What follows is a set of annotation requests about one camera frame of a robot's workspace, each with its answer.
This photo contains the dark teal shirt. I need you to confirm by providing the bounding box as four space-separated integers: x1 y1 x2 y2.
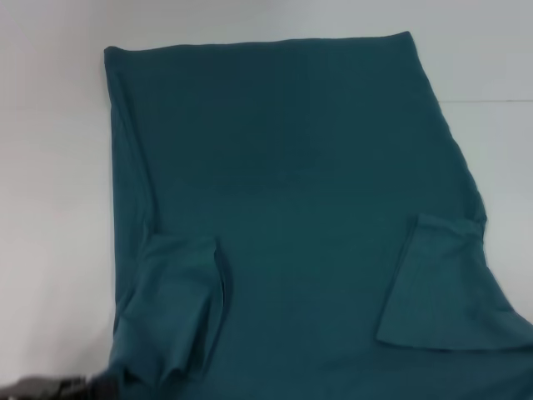
102 31 533 400

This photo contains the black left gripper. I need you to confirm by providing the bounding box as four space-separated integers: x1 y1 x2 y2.
60 372 122 400

